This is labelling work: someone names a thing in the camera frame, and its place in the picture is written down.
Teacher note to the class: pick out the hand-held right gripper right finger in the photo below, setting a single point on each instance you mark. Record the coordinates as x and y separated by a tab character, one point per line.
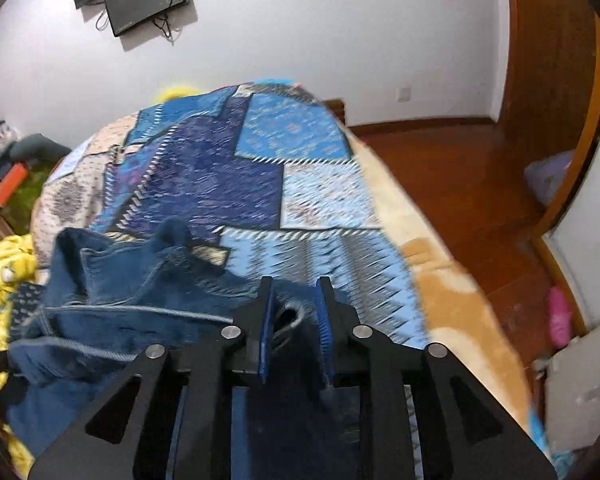
325	330

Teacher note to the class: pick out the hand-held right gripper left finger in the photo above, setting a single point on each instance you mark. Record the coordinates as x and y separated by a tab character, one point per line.
265	330

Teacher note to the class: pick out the blue denim jacket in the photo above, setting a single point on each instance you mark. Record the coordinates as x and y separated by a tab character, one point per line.
130	290

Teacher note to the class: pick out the navy dotted cloth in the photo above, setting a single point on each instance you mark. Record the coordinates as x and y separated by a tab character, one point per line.
27	302

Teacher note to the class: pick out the yellow printed blanket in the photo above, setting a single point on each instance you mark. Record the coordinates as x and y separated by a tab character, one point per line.
10	260

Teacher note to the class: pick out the beige plush blanket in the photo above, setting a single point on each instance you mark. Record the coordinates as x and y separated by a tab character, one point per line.
455	300

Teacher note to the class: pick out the blue patchwork quilt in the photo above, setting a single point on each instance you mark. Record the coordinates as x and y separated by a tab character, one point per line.
260	175

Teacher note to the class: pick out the green patterned cloth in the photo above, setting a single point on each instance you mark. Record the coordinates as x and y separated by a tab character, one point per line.
30	195

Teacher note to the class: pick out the orange box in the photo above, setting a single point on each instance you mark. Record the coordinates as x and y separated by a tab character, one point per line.
12	185

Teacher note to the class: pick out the grey curved pillow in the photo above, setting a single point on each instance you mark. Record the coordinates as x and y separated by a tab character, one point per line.
40	146

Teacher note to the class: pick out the pink slipper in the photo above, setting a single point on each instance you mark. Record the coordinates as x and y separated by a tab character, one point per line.
560	317

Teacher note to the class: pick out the yellow plush toy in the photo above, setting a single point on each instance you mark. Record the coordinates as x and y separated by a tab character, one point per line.
177	94

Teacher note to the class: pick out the white suitcase with stickers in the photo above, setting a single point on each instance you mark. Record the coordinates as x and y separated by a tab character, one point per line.
580	385

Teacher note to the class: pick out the lilac plastic bag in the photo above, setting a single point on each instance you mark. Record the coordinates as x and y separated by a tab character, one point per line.
547	175

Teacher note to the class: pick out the brown wooden wardrobe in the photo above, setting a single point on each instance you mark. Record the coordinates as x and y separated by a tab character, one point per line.
545	60

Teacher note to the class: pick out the wooden bed frame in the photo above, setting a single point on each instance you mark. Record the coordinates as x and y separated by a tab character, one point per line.
336	110

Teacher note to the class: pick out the white wall outlet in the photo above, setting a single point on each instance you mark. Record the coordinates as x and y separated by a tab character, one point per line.
403	94

